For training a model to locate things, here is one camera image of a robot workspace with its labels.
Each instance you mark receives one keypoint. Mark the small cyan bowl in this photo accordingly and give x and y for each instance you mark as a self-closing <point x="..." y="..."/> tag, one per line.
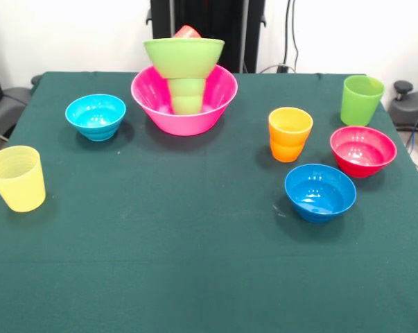
<point x="96" y="118"/>

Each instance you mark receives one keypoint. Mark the small magenta bowl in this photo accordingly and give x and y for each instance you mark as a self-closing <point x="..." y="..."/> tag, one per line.
<point x="361" y="163"/>

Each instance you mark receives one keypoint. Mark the large green bowl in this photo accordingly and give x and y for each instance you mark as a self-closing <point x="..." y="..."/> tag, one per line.
<point x="184" y="57"/>

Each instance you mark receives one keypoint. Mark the yellow cup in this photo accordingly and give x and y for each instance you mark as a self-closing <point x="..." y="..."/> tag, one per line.
<point x="19" y="187"/>

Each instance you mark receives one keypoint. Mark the large pink bowl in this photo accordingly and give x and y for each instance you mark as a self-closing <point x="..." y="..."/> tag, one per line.
<point x="188" y="123"/>

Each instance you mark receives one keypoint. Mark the grey chair base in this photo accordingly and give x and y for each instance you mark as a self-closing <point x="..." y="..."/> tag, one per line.
<point x="7" y="107"/>
<point x="409" y="111"/>

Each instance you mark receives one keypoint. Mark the red cup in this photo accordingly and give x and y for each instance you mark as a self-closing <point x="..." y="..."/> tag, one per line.
<point x="188" y="33"/>

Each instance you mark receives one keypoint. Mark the dark green tablecloth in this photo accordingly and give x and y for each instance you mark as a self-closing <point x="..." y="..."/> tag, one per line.
<point x="201" y="243"/>

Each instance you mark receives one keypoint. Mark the tall green cup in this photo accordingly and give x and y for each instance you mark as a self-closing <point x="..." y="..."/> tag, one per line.
<point x="359" y="107"/>

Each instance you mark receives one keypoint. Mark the small blue bowl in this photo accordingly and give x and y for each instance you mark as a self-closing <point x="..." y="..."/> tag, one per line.
<point x="319" y="204"/>

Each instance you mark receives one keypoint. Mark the rounded green cup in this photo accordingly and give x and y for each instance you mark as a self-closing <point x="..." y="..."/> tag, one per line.
<point x="186" y="97"/>

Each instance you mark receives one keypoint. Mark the orange cup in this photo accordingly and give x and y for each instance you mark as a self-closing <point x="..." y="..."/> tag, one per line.
<point x="288" y="145"/>

